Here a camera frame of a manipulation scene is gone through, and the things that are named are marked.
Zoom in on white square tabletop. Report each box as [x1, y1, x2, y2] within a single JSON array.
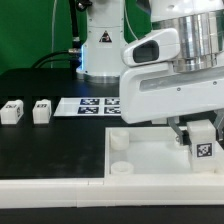
[[105, 127, 224, 179]]

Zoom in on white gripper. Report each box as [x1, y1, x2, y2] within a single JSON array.
[[119, 28, 224, 146]]

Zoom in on tag sheet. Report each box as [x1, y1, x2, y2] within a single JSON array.
[[54, 97, 121, 117]]

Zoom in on white thin cable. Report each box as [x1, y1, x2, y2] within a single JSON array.
[[50, 0, 58, 69]]

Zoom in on black thick cable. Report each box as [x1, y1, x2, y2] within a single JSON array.
[[68, 0, 83, 51]]

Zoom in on white front fence wall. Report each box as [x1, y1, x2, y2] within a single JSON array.
[[0, 174, 224, 208]]

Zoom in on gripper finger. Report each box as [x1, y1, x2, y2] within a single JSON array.
[[214, 109, 224, 141]]

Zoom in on black hose cables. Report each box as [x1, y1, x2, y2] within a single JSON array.
[[31, 48, 83, 69]]

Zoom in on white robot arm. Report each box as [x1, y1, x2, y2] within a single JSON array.
[[77, 0, 224, 140]]

